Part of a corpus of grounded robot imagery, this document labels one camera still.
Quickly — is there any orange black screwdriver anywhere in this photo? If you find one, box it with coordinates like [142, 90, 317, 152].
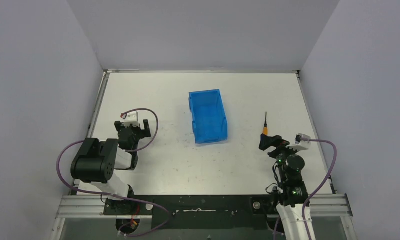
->
[262, 112, 268, 135]

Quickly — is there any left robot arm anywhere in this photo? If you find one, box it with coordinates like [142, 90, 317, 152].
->
[70, 119, 151, 214]

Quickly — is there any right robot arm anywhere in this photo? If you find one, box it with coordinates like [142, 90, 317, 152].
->
[258, 134, 315, 240]

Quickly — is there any blue plastic bin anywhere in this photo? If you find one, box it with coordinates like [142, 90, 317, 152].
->
[188, 89, 228, 144]

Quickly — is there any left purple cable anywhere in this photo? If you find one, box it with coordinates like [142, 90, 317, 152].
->
[56, 107, 171, 238]

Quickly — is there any purple cable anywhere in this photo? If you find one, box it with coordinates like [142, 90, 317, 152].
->
[272, 139, 338, 240]
[56, 107, 171, 238]

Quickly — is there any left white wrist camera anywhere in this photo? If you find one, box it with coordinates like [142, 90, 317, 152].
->
[120, 111, 139, 127]

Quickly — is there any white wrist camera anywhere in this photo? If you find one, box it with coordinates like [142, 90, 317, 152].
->
[120, 111, 139, 127]
[286, 133, 311, 152]

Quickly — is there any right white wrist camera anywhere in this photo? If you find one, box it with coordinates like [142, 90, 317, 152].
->
[286, 133, 311, 152]

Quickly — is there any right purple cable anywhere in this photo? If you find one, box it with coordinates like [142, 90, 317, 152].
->
[272, 139, 338, 240]

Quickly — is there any aluminium frame rail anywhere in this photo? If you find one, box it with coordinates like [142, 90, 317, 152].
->
[56, 194, 353, 219]

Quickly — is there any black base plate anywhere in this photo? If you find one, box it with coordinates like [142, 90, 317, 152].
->
[103, 194, 279, 231]

